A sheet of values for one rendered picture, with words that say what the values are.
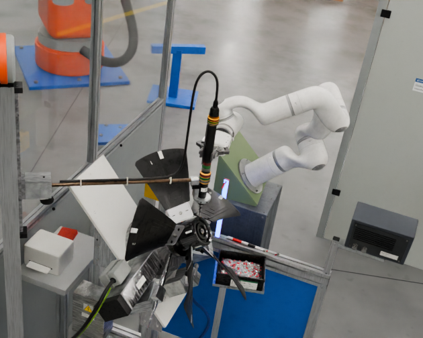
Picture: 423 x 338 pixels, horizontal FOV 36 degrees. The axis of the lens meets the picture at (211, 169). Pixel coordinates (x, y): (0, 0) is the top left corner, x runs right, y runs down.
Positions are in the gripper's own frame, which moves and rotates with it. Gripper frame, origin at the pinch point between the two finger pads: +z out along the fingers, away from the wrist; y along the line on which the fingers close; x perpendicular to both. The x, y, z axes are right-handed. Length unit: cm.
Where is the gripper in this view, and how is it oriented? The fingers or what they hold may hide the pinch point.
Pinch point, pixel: (207, 153)
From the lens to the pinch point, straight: 246.0
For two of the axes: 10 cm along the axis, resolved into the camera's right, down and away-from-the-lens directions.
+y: -9.3, -2.9, 2.3
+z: -3.5, 4.6, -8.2
